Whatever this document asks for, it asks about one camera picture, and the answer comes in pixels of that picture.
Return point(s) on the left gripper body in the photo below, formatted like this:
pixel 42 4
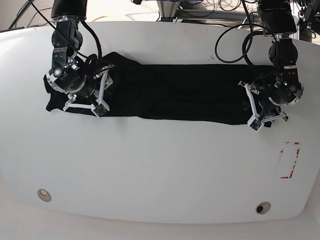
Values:
pixel 261 106

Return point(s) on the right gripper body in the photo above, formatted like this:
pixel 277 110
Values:
pixel 91 91

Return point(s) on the black t-shirt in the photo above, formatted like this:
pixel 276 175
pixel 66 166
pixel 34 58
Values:
pixel 182 92

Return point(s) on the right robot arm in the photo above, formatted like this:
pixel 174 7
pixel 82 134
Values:
pixel 75 81

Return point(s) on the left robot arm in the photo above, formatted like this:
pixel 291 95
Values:
pixel 269 92

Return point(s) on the red tape rectangle marking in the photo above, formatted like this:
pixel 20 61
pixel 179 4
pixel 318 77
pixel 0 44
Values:
pixel 287 159

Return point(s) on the right table grommet hole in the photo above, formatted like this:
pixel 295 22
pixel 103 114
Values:
pixel 263 208

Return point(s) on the table grommet hole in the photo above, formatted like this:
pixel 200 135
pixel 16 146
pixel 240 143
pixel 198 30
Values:
pixel 44 195
pixel 263 208

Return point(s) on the left table grommet hole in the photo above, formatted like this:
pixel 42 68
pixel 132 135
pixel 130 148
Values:
pixel 44 195

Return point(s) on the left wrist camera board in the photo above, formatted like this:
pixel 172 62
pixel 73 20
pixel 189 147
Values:
pixel 255 123

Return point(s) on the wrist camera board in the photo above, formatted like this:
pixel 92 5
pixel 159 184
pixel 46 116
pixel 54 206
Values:
pixel 100 110
pixel 255 123

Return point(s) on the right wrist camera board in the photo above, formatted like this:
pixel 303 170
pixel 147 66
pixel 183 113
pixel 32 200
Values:
pixel 100 110

